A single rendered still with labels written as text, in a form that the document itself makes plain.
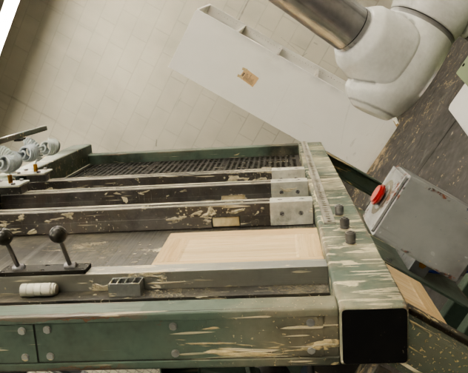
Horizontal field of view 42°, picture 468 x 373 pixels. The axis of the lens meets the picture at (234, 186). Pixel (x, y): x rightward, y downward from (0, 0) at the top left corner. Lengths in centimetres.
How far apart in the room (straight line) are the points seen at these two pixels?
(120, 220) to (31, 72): 600
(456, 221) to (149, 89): 637
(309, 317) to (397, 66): 54
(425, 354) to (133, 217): 101
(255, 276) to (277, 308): 25
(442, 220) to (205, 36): 465
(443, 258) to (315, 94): 453
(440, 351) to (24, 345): 75
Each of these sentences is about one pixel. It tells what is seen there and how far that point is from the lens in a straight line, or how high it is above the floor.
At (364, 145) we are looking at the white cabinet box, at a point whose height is 15.
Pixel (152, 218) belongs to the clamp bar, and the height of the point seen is 131.
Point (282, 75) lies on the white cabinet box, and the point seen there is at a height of 111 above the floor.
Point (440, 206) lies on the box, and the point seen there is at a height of 85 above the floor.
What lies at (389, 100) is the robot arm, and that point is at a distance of 132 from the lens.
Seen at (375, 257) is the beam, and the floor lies 82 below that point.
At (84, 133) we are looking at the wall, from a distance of 770.
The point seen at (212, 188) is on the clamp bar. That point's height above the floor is 119.
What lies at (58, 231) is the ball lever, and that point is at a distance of 135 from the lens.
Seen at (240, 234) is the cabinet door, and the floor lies 107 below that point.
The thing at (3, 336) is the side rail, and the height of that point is 140.
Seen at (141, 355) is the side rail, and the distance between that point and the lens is 117.
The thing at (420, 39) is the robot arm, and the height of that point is 97.
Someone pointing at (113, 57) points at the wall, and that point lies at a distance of 735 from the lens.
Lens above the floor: 121
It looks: 2 degrees down
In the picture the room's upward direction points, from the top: 61 degrees counter-clockwise
